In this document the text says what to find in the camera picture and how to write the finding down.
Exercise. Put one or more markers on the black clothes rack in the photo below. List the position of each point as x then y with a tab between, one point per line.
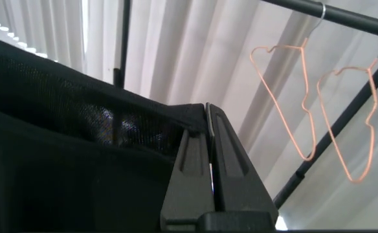
354	20

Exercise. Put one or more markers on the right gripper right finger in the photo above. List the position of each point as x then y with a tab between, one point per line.
237	191

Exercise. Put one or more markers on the pink clothes hanger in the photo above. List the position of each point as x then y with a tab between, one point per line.
371	64
304	45

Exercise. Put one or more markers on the black garment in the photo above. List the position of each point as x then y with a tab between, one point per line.
46	161

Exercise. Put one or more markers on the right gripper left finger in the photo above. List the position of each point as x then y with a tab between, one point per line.
189	194

